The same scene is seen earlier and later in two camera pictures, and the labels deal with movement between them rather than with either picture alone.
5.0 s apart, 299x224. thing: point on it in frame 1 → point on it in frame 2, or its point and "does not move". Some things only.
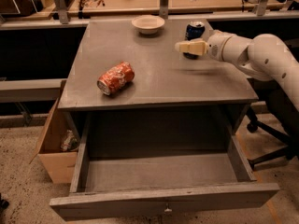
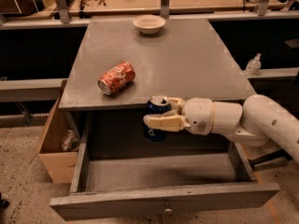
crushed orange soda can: x=115 y=77 does not move
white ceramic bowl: x=148 y=24 does not move
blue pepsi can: x=193 y=30 → x=156 y=105
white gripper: x=216 y=49 → x=198 y=114
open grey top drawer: x=115 y=177 does not move
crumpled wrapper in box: x=70 y=143 does not move
